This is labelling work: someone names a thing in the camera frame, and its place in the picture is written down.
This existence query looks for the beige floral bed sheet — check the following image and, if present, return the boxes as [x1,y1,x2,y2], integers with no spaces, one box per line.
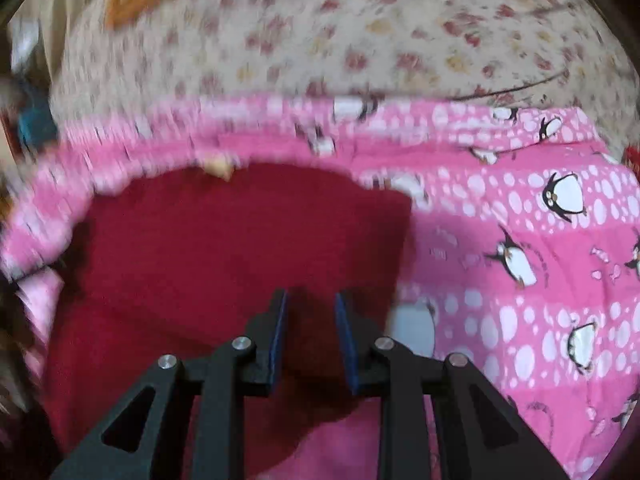
[47,0,640,161]

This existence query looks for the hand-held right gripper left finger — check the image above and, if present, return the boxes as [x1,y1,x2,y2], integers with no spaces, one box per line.
[50,288,290,480]

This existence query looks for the dark red long-sleeved top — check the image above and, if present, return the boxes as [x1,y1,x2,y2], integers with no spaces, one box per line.
[37,162,416,480]

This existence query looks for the pink penguin print blanket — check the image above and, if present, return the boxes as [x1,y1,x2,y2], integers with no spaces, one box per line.
[0,92,640,480]

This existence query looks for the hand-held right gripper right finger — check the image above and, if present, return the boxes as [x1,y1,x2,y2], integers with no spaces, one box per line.
[334,291,571,480]

